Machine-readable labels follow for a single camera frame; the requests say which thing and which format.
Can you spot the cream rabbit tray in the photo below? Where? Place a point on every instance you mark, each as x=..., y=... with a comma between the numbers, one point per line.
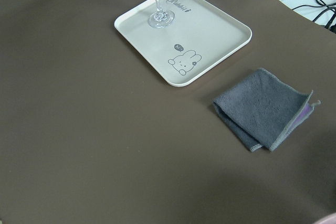
x=200, y=37

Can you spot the grey folded cloth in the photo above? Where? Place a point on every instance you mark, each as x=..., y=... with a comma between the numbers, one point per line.
x=262, y=110

